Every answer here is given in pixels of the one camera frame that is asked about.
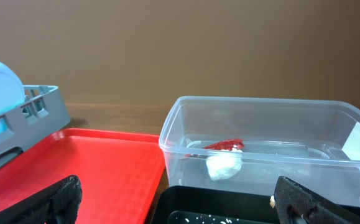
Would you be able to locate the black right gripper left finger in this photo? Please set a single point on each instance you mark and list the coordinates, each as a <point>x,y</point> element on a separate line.
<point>57,204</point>

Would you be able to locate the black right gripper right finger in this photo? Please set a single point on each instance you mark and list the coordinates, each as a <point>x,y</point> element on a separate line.
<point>295,203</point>

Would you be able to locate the white napkin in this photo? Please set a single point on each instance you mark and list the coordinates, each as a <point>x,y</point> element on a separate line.
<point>224,165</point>

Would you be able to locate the red sauce packet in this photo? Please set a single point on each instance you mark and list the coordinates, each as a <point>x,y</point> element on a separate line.
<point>236,145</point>

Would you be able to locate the rice and peanut shells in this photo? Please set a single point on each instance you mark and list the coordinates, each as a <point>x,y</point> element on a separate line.
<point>225,210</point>

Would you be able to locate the grey dishwasher rack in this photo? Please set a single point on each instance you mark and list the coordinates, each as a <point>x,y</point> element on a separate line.
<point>23,126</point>

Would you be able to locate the red plastic tray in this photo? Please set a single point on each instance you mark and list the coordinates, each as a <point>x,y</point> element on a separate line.
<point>119,172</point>

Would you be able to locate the clear plastic bin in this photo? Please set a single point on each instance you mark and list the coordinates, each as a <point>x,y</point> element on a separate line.
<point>313,142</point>

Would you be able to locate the black tray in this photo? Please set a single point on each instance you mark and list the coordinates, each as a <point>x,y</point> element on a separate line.
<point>175,197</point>

